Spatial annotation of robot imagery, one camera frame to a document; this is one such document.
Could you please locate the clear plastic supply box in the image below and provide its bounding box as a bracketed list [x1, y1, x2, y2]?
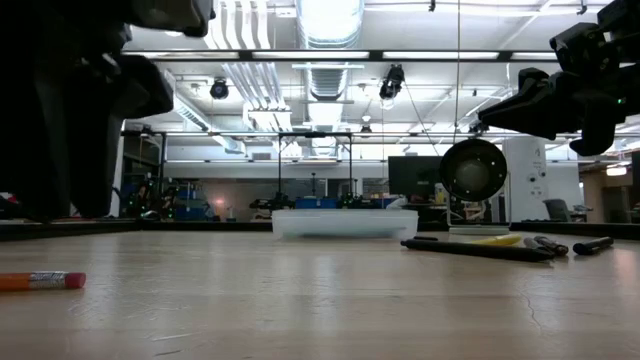
[272, 208, 420, 240]

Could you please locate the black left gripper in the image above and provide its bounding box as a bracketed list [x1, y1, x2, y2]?
[0, 24, 131, 224]

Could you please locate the black monitor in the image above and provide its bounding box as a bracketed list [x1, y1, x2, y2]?
[388, 155, 444, 197]

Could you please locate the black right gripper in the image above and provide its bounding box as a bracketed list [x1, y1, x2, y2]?
[477, 59, 640, 157]

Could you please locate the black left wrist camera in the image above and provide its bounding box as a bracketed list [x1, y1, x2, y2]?
[112, 53, 175, 120]

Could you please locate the blue crate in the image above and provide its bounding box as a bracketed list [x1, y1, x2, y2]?
[174, 199, 211, 222]

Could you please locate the orange pencil with pink eraser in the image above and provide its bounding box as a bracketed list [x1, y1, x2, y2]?
[0, 271, 87, 293]

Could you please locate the grey office chair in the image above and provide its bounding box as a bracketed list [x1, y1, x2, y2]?
[543, 198, 571, 223]

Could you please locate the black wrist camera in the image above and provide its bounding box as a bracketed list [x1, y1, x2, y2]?
[112, 53, 175, 120]
[549, 20, 609, 74]

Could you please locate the black marker pen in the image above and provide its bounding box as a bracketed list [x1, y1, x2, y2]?
[572, 236, 615, 257]
[523, 235, 570, 258]

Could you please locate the black ceiling spotlight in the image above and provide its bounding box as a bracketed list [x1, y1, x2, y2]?
[378, 63, 406, 101]
[209, 77, 230, 100]

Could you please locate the yellow highlighter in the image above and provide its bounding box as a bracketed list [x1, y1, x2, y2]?
[472, 234, 524, 247]

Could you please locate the long dark pen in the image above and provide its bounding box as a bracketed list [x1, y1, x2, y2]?
[400, 238, 555, 264]

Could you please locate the thin hanging cable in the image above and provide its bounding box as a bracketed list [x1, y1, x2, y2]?
[455, 0, 462, 145]

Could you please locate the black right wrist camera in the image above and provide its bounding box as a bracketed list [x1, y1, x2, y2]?
[549, 20, 609, 74]

